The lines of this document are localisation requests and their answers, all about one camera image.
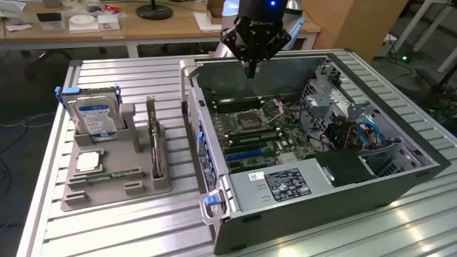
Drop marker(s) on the blue case latch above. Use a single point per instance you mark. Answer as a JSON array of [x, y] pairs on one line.
[[212, 201]]

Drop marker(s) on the wooden cabinet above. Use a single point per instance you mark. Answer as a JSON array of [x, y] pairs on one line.
[[358, 26]]

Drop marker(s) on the black round lamp base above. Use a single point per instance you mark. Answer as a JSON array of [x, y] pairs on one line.
[[154, 13]]

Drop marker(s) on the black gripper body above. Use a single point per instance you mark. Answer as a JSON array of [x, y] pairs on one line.
[[258, 16]]

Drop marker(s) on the small white box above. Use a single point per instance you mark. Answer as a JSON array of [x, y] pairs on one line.
[[107, 24]]

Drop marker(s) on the silver CPU chip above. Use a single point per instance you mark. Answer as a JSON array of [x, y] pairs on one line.
[[88, 162]]

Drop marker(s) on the grey parts rack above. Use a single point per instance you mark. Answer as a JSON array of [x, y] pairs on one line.
[[118, 160]]

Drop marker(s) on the black office chair base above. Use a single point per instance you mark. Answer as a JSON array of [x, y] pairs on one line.
[[46, 57]]

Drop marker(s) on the open black PC case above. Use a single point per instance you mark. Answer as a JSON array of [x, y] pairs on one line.
[[322, 214]]

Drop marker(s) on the white box with black top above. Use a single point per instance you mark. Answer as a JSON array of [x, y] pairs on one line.
[[51, 24]]

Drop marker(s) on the hard disk with blue bracket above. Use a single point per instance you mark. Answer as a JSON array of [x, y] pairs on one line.
[[95, 117]]

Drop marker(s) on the white round tape box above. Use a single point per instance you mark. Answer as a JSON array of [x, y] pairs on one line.
[[85, 25]]

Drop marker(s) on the white paper stack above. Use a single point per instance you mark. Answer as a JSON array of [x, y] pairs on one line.
[[207, 24]]

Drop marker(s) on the green motherboard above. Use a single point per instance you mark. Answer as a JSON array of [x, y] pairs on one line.
[[286, 142]]

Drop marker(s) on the silver metal drive cage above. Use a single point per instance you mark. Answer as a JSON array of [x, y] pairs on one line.
[[322, 104]]

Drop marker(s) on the green RAM stick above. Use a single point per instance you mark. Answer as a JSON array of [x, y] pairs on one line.
[[255, 137], [111, 176]]

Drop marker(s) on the white paper tag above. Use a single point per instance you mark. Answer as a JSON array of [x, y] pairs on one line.
[[18, 27]]

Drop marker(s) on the white desk frame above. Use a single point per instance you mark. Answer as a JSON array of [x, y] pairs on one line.
[[447, 63]]

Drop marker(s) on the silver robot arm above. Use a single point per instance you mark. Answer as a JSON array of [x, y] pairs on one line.
[[223, 51]]

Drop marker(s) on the silver CPU socket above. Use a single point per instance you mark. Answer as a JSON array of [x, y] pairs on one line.
[[274, 108]]

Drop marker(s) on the black plastic shroud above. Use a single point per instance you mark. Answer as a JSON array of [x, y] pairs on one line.
[[343, 166]]

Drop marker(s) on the silver disk bay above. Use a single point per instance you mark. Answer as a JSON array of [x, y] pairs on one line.
[[390, 160]]

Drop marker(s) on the blue expansion slot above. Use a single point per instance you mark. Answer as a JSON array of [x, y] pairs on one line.
[[247, 155]]

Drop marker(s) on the wooden desk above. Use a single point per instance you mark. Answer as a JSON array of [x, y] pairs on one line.
[[160, 29]]

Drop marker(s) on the graphics card with metal bracket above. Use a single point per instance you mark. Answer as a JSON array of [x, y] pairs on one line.
[[158, 150]]

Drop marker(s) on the small red packet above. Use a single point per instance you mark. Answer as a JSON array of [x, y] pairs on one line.
[[112, 9]]

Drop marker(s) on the blue expansion slot clip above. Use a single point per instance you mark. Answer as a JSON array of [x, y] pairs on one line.
[[212, 180], [200, 139], [206, 155], [211, 167]]

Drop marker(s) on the grey power supply unit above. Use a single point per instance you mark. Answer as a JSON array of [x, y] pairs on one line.
[[250, 192]]

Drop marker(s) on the brown cardboard box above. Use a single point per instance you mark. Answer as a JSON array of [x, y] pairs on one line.
[[214, 9]]

